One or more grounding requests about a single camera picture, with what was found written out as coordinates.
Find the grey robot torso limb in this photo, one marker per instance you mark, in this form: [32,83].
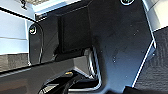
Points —
[33,76]

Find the dark door hinge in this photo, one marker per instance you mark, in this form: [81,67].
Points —
[23,4]

